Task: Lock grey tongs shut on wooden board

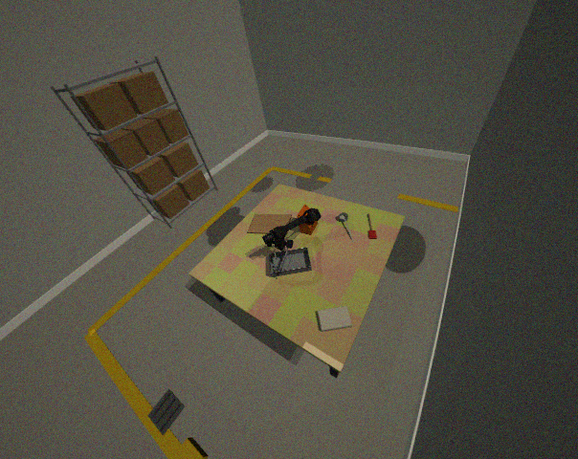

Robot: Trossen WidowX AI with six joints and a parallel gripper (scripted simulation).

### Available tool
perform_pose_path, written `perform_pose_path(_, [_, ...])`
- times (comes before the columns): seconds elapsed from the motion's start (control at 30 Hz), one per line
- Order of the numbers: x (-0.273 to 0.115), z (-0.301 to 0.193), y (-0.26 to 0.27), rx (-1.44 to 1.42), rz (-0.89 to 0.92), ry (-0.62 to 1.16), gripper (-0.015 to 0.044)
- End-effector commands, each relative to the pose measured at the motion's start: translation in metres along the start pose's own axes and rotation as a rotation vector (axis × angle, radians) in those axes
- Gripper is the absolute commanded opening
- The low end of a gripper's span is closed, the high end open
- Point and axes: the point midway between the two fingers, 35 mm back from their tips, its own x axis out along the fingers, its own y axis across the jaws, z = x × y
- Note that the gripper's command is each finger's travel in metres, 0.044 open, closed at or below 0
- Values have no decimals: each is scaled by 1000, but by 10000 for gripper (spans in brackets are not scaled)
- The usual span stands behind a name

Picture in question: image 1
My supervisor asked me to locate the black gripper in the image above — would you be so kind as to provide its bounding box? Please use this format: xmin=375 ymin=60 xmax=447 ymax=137
xmin=267 ymin=238 xmax=294 ymax=251

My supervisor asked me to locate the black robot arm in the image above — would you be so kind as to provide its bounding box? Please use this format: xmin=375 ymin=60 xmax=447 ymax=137
xmin=262 ymin=208 xmax=322 ymax=244

